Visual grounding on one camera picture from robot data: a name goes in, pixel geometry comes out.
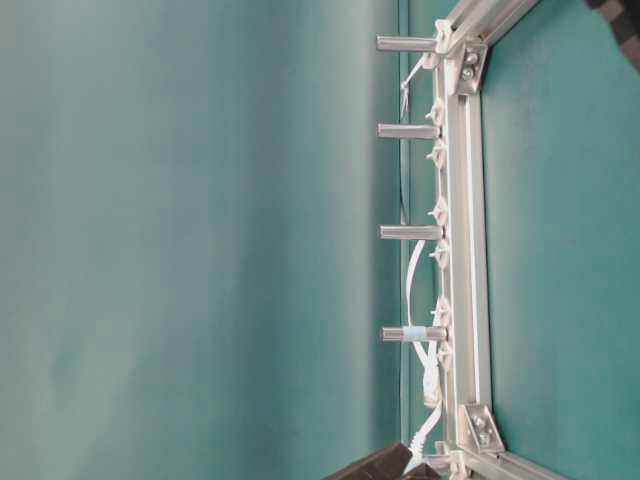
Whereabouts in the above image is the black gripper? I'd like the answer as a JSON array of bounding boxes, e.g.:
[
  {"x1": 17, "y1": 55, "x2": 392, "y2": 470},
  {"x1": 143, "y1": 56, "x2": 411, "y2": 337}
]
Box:
[{"x1": 327, "y1": 443, "x2": 436, "y2": 480}]

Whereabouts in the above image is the white zip tie loop lower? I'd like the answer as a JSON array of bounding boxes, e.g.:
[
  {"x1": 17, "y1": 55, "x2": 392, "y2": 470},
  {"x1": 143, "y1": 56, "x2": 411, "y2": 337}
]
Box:
[{"x1": 403, "y1": 239, "x2": 449, "y2": 451}]

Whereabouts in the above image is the white zip tie upper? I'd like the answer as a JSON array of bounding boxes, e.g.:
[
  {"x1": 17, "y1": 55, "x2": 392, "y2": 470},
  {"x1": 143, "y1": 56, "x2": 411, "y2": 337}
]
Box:
[{"x1": 398, "y1": 52, "x2": 437, "y2": 226}]

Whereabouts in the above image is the lower corner bracket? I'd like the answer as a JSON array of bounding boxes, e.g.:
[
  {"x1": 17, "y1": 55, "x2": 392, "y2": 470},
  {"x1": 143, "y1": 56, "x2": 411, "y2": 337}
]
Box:
[{"x1": 458, "y1": 403, "x2": 505, "y2": 454}]

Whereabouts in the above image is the corner bracket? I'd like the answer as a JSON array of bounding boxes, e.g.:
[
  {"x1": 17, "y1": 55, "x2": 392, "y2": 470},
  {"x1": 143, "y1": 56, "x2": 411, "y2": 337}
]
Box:
[
  {"x1": 458, "y1": 403, "x2": 505, "y2": 454},
  {"x1": 456, "y1": 41, "x2": 488, "y2": 95}
]

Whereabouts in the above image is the silver standoff post blue tape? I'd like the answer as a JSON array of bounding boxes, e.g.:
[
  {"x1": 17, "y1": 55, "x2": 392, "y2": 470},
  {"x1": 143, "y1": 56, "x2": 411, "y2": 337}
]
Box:
[{"x1": 380, "y1": 326, "x2": 448, "y2": 342}]

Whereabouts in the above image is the aluminium extrusion frame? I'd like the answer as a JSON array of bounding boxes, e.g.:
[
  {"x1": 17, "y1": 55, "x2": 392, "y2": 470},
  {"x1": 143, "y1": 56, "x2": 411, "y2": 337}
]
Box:
[{"x1": 427, "y1": 0, "x2": 640, "y2": 480}]

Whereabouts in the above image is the upper corner bracket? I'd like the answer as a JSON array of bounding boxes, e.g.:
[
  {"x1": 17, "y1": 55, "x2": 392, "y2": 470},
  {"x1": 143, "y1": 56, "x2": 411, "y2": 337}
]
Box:
[{"x1": 456, "y1": 41, "x2": 488, "y2": 95}]

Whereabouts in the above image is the silver standoff post top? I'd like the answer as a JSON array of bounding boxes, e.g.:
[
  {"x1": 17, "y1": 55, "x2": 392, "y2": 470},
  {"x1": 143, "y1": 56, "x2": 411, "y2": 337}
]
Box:
[{"x1": 376, "y1": 35, "x2": 438, "y2": 53}]

